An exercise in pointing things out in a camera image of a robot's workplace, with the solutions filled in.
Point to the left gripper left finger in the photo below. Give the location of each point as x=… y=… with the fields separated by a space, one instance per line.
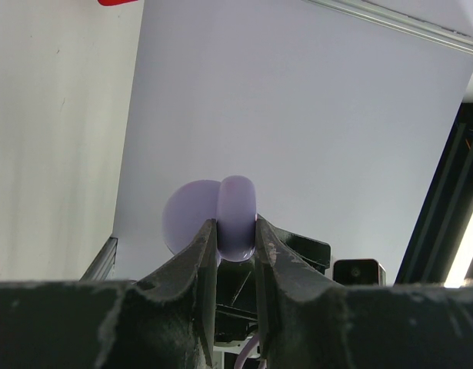
x=165 y=320

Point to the left aluminium frame post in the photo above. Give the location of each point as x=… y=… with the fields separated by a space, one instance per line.
x=103 y=264

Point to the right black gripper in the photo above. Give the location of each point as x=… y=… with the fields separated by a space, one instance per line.
x=236 y=309

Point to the purple earbud charging case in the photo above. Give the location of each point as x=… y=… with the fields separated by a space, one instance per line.
x=230 y=202

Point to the red cloth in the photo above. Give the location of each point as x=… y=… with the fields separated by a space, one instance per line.
x=110 y=3

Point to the right aluminium frame post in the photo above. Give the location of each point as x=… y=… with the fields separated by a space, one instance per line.
x=401 y=22

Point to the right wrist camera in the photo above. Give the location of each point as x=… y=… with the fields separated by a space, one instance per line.
x=359 y=272

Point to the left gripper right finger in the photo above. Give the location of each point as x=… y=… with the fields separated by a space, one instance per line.
x=306 y=320

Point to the aluminium frame post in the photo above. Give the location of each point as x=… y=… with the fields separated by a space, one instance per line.
x=103 y=264
x=401 y=22

